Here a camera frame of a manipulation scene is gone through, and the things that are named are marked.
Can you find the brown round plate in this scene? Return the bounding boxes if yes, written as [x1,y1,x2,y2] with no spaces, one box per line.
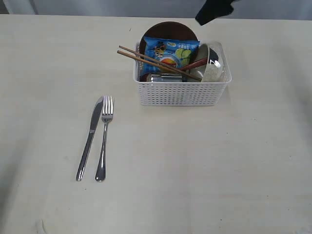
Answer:
[139,21,197,54]

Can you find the blue chips bag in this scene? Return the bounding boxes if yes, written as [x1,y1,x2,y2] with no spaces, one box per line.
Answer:
[143,37,200,68]

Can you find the silver metal fork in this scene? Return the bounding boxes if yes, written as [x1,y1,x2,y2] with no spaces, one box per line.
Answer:
[95,96,114,182]

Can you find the silver table knife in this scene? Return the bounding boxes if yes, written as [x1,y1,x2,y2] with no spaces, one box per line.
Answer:
[76,97,103,181]

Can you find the reddish brown wooden spoon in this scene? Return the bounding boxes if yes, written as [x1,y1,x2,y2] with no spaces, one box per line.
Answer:
[180,57,208,71]

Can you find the white bowl dark rim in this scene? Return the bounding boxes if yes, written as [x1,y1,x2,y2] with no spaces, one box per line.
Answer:
[190,43,223,82]

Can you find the white perforated plastic basket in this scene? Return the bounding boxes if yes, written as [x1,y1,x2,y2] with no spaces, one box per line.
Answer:
[133,41,232,106]

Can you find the shiny metal container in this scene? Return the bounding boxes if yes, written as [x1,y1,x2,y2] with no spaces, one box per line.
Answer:
[139,73,183,82]

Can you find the upper wooden chopstick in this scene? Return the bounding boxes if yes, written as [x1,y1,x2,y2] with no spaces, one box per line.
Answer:
[119,46,174,68]

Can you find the wooden chopstick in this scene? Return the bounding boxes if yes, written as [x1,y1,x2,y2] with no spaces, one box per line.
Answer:
[119,46,174,68]
[117,50,202,81]

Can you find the lower wooden chopstick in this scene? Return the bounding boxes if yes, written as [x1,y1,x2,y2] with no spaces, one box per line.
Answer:
[117,50,202,81]

